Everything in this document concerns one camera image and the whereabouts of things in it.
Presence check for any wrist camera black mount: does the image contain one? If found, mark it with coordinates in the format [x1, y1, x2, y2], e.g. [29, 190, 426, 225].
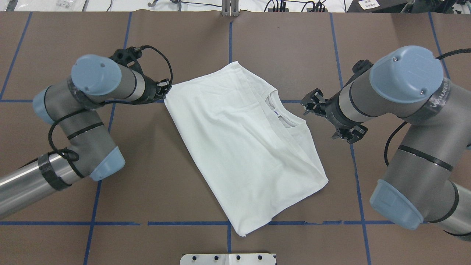
[109, 47, 144, 75]
[344, 59, 374, 87]

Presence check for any aluminium frame post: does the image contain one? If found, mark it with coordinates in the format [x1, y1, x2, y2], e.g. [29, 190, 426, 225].
[222, 0, 240, 17]

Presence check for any white long-sleeve printed shirt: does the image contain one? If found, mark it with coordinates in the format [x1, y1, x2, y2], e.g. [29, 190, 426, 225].
[164, 61, 328, 237]

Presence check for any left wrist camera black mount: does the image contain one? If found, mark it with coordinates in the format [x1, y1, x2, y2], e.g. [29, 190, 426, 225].
[109, 47, 144, 75]

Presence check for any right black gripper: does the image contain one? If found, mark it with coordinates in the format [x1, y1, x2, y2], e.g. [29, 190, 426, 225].
[300, 88, 368, 144]

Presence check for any white pedestal base plate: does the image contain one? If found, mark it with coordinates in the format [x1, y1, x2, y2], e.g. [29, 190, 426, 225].
[180, 253, 277, 265]

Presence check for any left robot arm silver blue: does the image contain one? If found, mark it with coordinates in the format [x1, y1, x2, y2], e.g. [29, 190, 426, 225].
[1, 50, 173, 218]

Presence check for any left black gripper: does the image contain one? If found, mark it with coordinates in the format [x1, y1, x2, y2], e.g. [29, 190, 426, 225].
[140, 76, 172, 104]

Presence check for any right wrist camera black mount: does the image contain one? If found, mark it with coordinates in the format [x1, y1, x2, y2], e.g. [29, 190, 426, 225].
[344, 59, 374, 87]

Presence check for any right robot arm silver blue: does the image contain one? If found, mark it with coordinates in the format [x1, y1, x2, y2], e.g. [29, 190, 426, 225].
[301, 45, 471, 241]

